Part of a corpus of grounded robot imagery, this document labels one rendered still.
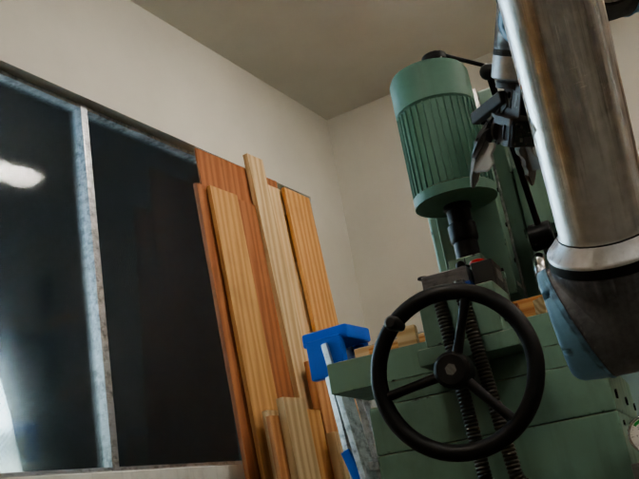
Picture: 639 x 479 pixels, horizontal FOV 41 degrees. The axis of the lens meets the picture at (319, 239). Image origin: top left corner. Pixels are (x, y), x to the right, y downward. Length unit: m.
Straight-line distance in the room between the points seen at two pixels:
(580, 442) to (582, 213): 0.62
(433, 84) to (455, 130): 0.11
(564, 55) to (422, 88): 0.90
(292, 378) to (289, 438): 0.46
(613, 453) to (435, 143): 0.70
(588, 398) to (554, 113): 0.69
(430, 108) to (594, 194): 0.86
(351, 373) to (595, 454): 0.47
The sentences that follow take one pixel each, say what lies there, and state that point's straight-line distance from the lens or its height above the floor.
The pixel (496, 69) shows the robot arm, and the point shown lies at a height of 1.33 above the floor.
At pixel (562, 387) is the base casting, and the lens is 1.58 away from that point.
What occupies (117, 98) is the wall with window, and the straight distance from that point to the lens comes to 3.33.
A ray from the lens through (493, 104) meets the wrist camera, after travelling 1.67.
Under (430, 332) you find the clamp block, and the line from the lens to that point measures 1.54.
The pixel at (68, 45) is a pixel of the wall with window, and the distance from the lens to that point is 3.25.
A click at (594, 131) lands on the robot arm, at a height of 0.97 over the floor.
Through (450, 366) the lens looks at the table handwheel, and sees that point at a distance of 1.42.
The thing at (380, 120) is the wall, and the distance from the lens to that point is 4.69.
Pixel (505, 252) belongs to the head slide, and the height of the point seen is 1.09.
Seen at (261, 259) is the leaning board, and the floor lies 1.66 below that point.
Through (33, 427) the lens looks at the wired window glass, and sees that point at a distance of 2.70.
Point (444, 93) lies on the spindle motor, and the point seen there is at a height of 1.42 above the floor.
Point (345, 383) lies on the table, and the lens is 1.69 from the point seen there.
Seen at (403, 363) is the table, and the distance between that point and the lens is 1.65.
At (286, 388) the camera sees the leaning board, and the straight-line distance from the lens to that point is 3.43.
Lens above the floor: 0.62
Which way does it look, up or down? 18 degrees up
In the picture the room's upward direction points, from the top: 10 degrees counter-clockwise
